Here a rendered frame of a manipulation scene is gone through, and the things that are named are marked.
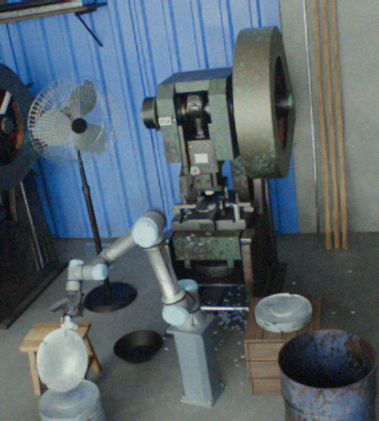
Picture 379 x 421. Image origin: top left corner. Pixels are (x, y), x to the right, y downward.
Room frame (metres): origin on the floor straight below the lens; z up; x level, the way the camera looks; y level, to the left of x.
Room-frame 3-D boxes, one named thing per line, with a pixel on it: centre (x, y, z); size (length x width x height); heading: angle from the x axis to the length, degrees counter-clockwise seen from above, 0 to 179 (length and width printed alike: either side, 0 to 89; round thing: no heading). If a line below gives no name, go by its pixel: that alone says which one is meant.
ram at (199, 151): (3.32, -0.12, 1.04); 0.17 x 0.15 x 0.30; 162
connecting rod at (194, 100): (3.36, -0.13, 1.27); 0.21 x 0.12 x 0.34; 162
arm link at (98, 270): (2.60, 0.49, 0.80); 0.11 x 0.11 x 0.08; 71
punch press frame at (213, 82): (3.50, -0.18, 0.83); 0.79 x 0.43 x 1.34; 162
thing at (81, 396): (2.31, 0.70, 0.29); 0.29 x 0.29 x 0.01
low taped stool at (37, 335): (2.85, 0.84, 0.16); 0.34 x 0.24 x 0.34; 78
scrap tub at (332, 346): (2.09, -0.48, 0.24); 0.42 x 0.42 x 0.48
